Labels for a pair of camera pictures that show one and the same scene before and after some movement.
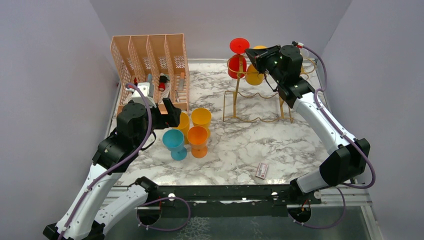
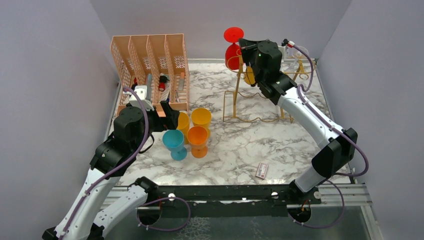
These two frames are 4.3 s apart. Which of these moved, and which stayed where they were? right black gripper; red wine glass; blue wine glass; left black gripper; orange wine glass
Moved: red wine glass; right black gripper
Stayed: orange wine glass; blue wine glass; left black gripper
